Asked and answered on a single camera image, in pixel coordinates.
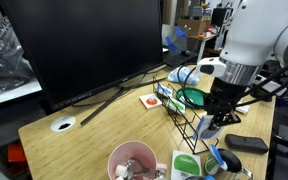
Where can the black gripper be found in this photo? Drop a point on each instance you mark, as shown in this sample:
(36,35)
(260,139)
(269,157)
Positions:
(221,101)

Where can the white book blue oval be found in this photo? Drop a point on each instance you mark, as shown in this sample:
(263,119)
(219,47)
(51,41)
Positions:
(203,132)

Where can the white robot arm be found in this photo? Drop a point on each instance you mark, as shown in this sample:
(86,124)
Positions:
(258,33)

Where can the white abc book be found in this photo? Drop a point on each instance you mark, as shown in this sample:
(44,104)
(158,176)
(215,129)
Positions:
(243,109)

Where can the white book green in rack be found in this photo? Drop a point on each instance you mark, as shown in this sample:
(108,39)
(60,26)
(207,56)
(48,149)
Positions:
(176,106)

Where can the white book blue in rack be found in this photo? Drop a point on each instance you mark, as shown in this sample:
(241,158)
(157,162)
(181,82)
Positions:
(164,91)

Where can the white book red circle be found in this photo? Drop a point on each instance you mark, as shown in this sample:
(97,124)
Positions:
(150,101)

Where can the white book green cover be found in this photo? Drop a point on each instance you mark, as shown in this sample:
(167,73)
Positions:
(185,165)

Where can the green round plate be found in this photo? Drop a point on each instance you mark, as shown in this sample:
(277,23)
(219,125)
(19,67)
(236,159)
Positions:
(196,96)

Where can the black eraser block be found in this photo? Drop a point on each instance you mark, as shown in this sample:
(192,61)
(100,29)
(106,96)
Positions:
(246,144)

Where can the plastic bag of items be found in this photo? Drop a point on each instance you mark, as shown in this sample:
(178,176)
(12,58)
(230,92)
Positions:
(184,74)

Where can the blue spoon in cup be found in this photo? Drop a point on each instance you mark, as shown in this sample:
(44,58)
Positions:
(214,151)

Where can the black keyboard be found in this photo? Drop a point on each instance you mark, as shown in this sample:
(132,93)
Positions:
(177,60)

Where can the small steel cup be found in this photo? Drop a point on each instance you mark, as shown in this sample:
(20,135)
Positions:
(235,170)

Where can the pink mug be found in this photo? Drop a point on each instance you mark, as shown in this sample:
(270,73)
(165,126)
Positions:
(116,167)

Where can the black monitor stand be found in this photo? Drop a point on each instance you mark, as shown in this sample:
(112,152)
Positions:
(123,90)

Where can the metal spoon in mug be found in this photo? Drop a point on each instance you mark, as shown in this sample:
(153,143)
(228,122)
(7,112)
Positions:
(136,169)

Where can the large black monitor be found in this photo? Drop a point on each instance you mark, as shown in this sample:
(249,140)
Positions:
(78,48)

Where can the black wire rack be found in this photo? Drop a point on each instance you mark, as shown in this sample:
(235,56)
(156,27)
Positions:
(185,123)

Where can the white cable grommet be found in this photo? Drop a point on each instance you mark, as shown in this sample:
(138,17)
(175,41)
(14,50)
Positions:
(62,123)

